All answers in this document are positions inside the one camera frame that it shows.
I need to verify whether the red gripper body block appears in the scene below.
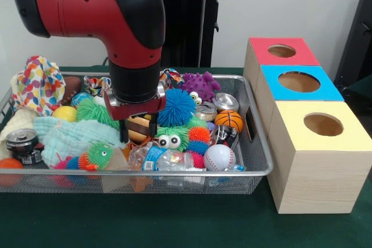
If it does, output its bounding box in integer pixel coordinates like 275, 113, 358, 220
103, 88, 167, 122

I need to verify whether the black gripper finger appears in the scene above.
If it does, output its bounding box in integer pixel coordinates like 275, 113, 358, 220
119, 118, 130, 144
149, 112, 159, 138

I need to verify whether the toy hamburger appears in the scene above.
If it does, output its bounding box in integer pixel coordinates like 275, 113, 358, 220
127, 115, 153, 145

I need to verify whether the blue fuzzy ball toy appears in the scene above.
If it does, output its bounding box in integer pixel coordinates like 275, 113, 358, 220
158, 88, 197, 128

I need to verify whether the crushed clear plastic bottle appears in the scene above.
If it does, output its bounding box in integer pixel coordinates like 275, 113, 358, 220
128, 145, 207, 172

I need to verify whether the crushed red soda can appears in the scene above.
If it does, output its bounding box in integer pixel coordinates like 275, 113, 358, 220
209, 124, 241, 148

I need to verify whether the shallow clear mesh bin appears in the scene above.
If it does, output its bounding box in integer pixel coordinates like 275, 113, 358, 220
0, 71, 274, 194

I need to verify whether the wooden box with three holes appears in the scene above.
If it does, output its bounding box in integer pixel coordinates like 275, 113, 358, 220
243, 37, 372, 215

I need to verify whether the mint green cloth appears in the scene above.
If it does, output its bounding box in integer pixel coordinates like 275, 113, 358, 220
33, 116, 130, 169

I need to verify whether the purple spiky toy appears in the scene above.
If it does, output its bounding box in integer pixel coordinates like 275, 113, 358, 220
178, 71, 221, 102

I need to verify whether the white dimpled ball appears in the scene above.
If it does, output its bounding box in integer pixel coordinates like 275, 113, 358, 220
203, 144, 236, 172

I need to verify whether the small toy basketball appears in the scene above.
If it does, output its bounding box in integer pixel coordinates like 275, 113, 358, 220
214, 110, 244, 133

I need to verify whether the dark green tablecloth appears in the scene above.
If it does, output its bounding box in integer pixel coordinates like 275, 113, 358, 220
345, 74, 372, 106
0, 66, 372, 248

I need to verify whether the colourful dotted cloth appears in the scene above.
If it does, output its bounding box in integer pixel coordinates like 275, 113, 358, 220
11, 55, 68, 117

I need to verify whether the black soda can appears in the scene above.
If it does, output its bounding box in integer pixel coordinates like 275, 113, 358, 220
5, 128, 45, 165

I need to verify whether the black monitor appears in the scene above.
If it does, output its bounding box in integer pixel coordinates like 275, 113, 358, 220
333, 0, 372, 86

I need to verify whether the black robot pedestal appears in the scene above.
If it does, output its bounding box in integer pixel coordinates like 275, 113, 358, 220
151, 0, 234, 68

